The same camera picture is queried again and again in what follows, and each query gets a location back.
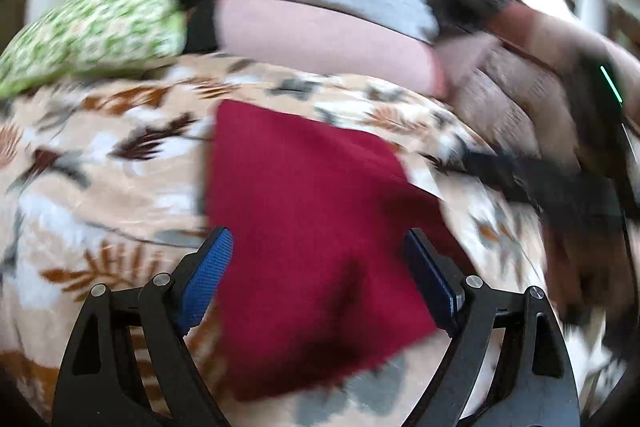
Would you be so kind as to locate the leaf-printed beige blanket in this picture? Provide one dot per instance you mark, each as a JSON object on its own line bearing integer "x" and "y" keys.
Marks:
{"x": 100, "y": 157}

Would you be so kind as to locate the large pink cushion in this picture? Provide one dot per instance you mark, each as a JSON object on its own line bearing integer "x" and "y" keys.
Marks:
{"x": 545, "y": 37}

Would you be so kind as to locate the dark furry cloth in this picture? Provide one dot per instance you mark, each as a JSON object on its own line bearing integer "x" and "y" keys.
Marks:
{"x": 460, "y": 2}

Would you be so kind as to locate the red knit sweater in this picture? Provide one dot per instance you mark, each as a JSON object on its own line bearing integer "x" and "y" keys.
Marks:
{"x": 300, "y": 207}

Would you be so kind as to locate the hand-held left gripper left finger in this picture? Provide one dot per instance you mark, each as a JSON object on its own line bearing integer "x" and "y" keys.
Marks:
{"x": 210, "y": 277}

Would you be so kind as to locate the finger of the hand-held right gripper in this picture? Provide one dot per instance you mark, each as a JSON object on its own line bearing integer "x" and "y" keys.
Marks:
{"x": 505, "y": 177}

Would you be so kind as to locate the long pink bolster pillow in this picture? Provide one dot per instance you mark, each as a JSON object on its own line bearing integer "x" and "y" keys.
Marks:
{"x": 320, "y": 42}

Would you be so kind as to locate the green patterned pillow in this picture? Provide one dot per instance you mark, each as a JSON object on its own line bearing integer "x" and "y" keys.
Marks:
{"x": 90, "y": 32}

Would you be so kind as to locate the person's right hand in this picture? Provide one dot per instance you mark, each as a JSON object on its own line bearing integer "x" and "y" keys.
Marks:
{"x": 570, "y": 267}

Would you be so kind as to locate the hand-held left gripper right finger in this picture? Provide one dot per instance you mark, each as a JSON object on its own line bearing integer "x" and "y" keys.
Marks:
{"x": 430, "y": 277}

